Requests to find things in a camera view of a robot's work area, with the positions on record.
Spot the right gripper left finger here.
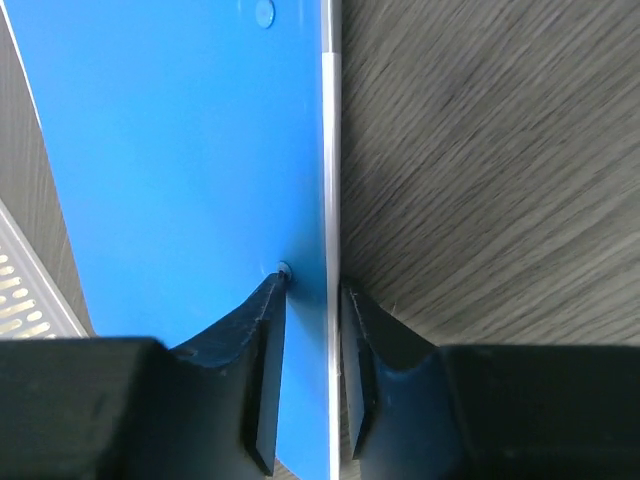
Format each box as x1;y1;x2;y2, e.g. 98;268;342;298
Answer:
1;272;289;479

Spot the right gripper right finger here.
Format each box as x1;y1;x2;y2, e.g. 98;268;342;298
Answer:
340;280;639;479

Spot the blue plastic folder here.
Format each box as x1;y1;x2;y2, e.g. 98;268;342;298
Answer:
1;1;341;479

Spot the cream perforated file organizer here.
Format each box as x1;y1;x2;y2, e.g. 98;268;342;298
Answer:
0;199;91;341

